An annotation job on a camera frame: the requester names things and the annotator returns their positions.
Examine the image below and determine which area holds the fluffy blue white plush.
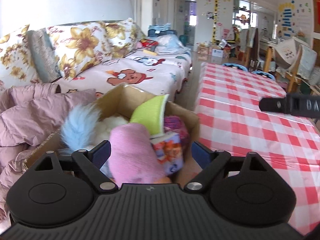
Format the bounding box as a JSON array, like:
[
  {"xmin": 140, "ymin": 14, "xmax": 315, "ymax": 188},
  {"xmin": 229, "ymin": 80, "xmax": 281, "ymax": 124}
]
[{"xmin": 60, "ymin": 104, "xmax": 128, "ymax": 154}]

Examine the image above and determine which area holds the pink soft plush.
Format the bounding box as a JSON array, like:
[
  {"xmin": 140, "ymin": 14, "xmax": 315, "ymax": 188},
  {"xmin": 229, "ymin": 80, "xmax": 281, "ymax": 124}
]
[{"xmin": 108, "ymin": 123, "xmax": 171, "ymax": 186}]

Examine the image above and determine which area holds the colourful knitted cloth item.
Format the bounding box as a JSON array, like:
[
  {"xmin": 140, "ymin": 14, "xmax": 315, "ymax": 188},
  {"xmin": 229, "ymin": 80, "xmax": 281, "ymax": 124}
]
[{"xmin": 151, "ymin": 115, "xmax": 190, "ymax": 176}]

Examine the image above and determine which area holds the green white soft pad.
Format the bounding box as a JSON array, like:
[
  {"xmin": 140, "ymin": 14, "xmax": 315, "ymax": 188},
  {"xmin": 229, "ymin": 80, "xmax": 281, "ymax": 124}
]
[{"xmin": 130, "ymin": 94, "xmax": 169, "ymax": 138}]

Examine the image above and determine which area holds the wooden dining chair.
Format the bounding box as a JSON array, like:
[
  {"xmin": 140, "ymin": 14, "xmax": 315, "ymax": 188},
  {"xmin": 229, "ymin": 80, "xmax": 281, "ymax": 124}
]
[{"xmin": 274, "ymin": 37, "xmax": 317, "ymax": 93}]

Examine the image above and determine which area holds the red white checkered tablecloth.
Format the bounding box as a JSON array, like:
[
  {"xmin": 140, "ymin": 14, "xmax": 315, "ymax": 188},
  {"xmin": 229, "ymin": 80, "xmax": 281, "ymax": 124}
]
[{"xmin": 195, "ymin": 63, "xmax": 319, "ymax": 234}]

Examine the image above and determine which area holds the brown cardboard box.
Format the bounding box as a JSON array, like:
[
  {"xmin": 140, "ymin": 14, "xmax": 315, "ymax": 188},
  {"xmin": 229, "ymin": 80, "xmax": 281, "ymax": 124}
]
[{"xmin": 23, "ymin": 83, "xmax": 201, "ymax": 185}]

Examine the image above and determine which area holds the pink down jacket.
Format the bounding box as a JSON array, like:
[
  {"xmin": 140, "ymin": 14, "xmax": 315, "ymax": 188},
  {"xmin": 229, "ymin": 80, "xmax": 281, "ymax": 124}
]
[{"xmin": 1, "ymin": 83, "xmax": 96, "ymax": 231}]

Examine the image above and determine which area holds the sofa with cartoon cover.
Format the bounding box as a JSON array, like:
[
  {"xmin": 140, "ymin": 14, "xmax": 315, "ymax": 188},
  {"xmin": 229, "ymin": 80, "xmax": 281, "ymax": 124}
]
[{"xmin": 0, "ymin": 17, "xmax": 193, "ymax": 100}]

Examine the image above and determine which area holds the large yellow floral pillow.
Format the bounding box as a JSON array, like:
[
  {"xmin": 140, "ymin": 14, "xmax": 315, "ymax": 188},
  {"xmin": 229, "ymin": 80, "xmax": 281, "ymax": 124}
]
[{"xmin": 46, "ymin": 22, "xmax": 112, "ymax": 81}]

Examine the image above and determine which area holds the grey blue cushion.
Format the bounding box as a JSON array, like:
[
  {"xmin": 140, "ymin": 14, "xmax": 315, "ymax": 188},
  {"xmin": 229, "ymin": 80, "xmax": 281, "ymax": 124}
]
[{"xmin": 27, "ymin": 28, "xmax": 61, "ymax": 83}]

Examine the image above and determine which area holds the giraffe height wall sticker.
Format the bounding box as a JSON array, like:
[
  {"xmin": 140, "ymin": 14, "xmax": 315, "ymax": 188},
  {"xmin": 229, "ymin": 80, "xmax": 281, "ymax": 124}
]
[{"xmin": 212, "ymin": 0, "xmax": 219, "ymax": 43}]

